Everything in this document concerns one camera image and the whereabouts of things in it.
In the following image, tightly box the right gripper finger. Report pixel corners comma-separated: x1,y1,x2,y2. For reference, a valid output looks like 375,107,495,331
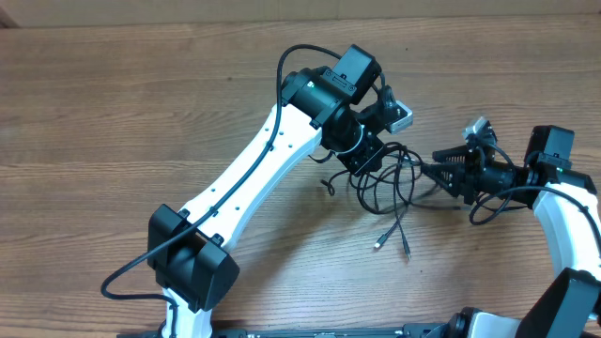
432,146,468,162
421,163,458,192

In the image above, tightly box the thick black USB cable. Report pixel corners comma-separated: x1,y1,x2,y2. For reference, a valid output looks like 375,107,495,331
320,143,464,216

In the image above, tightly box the thin black USB cable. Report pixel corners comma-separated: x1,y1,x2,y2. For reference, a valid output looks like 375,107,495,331
374,149,414,262

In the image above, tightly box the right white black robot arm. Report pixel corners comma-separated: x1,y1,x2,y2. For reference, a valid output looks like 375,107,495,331
422,119,600,338

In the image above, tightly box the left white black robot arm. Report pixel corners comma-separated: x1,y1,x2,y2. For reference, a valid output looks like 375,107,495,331
109,45,383,337

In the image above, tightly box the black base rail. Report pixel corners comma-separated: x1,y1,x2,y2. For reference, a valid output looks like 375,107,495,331
116,307,601,338

